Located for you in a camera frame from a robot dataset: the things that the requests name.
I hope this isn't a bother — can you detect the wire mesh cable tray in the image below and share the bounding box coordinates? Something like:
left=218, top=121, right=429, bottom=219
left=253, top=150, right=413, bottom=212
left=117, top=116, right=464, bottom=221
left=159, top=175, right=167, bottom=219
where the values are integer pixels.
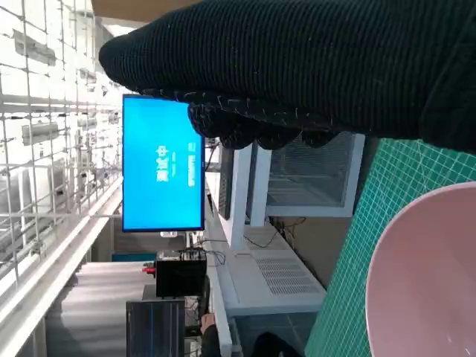
left=0, top=0, right=124, bottom=291

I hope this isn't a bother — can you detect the black knitted gloved right hand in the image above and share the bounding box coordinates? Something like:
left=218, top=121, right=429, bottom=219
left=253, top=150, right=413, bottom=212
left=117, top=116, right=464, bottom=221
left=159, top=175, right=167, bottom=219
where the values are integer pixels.
left=98, top=0, right=476, bottom=154

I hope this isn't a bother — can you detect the pink bowl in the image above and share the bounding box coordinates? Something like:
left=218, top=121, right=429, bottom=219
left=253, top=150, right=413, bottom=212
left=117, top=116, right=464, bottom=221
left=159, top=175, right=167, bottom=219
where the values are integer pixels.
left=365, top=181, right=476, bottom=357

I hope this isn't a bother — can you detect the dark computer monitor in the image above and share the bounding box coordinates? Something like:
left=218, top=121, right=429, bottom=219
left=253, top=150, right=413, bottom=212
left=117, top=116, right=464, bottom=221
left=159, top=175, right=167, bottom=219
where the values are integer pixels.
left=125, top=299, right=187, bottom=357

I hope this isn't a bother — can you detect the black electronics box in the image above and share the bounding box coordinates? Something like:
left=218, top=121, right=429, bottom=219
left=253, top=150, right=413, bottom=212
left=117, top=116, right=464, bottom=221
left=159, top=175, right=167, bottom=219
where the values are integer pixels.
left=155, top=249, right=208, bottom=298

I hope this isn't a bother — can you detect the green cutting mat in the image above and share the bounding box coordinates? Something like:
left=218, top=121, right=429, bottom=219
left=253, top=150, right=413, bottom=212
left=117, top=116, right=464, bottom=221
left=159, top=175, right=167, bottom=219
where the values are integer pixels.
left=304, top=137, right=476, bottom=357

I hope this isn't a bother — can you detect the blue screen monitor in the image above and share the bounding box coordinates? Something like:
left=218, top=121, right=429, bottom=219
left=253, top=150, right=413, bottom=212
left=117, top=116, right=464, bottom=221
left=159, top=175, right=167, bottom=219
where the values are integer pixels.
left=121, top=94, right=206, bottom=239

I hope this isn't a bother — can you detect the thin black floor cable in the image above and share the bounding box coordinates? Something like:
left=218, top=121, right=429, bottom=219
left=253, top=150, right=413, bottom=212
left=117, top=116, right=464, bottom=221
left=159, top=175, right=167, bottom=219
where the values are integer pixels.
left=245, top=217, right=306, bottom=249

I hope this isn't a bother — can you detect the white desk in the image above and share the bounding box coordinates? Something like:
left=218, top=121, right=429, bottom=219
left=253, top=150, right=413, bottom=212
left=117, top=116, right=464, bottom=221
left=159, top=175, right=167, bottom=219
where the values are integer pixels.
left=203, top=178, right=246, bottom=357

